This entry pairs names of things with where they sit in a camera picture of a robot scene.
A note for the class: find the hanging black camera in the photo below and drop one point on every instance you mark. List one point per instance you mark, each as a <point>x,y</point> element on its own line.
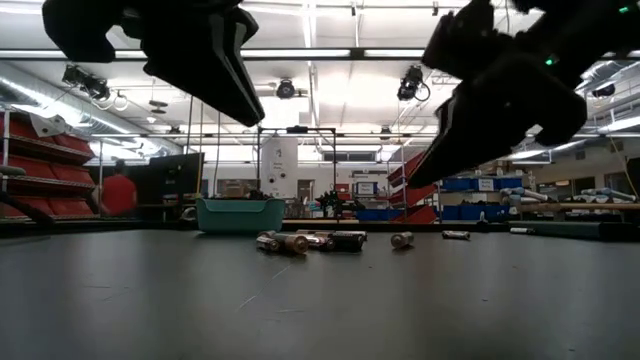
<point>85,80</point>
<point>286,89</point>
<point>411,80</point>

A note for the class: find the black ceiling device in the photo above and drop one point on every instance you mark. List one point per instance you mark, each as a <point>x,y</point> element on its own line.
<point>604,90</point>

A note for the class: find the metal shelf rack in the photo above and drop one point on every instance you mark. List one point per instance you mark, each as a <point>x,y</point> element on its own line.
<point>50,186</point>

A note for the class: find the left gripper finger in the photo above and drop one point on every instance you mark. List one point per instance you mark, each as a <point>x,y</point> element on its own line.
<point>240,30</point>
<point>200,65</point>

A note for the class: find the black stand frame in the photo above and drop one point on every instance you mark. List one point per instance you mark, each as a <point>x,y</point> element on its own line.
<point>334,160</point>

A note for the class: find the black display screen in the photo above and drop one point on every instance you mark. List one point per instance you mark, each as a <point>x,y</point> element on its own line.
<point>175,175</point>

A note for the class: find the white plastic cover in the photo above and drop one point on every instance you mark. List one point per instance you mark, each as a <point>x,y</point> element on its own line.
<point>47,125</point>

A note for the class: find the black copper AA battery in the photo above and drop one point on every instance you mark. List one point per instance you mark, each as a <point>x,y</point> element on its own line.
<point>349,241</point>
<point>402,240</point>
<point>295,244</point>

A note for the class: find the long ceiling light bar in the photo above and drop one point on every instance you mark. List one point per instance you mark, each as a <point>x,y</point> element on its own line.
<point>300,53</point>

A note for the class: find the wooden table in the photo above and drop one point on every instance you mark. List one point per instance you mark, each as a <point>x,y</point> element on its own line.
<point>600,205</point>

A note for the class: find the silver AAA battery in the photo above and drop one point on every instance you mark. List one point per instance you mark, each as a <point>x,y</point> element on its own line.
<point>320,241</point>
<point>267,243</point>
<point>456,235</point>
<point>522,230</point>

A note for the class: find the white pillar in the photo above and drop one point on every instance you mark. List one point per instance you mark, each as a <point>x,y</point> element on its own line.
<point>280,160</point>

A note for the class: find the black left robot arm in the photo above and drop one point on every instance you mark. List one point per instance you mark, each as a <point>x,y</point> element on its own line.
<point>80,30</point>

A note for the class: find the red storage bin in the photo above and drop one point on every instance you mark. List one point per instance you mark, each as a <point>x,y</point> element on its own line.
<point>72,174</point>
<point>32,167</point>
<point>30,206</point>
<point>17,129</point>
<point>75,145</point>
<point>70,206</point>

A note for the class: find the cardboard box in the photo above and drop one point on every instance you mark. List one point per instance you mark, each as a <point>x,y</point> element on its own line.
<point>232,189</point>

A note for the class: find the person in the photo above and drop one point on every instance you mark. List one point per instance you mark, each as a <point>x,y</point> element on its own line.
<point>119,192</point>

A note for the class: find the tilted red bin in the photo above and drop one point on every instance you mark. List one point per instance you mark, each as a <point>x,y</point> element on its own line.
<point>400,172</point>
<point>420,215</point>
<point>415,195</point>

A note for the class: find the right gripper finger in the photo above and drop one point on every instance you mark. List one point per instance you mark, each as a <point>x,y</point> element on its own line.
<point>445,120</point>
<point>465,140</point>

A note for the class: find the silver air duct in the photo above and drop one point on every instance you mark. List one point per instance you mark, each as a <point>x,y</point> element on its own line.
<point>30,92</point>

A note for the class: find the teal plastic bin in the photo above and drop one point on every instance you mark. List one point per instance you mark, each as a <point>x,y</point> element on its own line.
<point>240,216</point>

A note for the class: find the blue storage bin row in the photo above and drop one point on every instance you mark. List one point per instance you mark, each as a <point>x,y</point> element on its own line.
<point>470,212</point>
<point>480,185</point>

